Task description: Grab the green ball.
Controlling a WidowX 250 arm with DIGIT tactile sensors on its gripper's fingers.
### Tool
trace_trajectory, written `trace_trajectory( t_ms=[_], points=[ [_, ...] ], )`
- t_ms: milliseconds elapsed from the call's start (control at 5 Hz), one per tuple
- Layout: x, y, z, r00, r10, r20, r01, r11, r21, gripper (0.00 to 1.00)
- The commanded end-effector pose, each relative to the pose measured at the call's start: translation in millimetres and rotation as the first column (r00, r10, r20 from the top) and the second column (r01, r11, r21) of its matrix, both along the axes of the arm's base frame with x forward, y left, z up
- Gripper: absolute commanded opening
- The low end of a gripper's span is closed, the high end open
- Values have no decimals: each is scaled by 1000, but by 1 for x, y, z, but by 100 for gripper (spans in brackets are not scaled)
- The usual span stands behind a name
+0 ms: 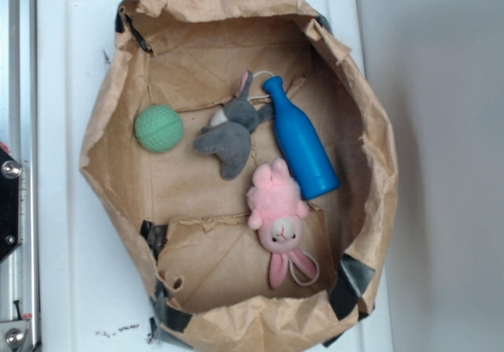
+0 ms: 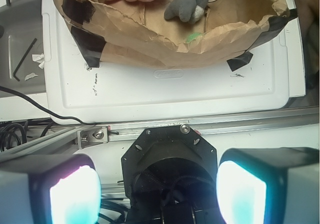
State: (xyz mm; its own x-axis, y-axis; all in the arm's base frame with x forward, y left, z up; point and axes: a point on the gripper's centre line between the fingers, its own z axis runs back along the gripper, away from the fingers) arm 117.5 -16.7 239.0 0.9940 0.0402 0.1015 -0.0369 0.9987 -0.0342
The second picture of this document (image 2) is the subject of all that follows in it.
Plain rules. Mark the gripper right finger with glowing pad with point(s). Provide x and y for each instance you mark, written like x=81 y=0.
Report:
x=269 y=185

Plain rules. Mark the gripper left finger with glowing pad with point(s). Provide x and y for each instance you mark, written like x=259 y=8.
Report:
x=54 y=188

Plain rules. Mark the white plastic bin lid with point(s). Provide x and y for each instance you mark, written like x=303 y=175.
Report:
x=119 y=92

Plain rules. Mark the grey plastic tray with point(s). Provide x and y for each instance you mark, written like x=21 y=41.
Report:
x=20 y=24

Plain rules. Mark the black hex key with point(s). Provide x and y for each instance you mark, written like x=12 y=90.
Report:
x=23 y=58

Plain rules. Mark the brown paper bag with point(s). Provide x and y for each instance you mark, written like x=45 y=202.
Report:
x=138 y=34

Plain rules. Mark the grey plush toy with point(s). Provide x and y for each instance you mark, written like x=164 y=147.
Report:
x=188 y=11

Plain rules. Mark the aluminium frame rail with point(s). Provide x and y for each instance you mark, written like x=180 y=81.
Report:
x=16 y=138

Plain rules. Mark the metal corner bracket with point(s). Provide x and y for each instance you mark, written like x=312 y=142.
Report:
x=91 y=137

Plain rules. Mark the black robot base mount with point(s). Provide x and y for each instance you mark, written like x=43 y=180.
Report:
x=169 y=176

